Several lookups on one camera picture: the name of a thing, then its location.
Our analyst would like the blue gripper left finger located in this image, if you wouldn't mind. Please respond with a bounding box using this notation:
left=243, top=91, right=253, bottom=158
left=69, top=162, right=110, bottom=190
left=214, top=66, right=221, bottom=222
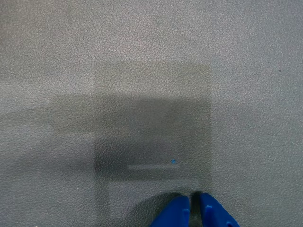
left=148, top=195, right=191, bottom=227

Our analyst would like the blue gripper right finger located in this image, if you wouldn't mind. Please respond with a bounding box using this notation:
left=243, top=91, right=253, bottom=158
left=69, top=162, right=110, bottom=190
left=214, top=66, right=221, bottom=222
left=199, top=192, right=241, bottom=227

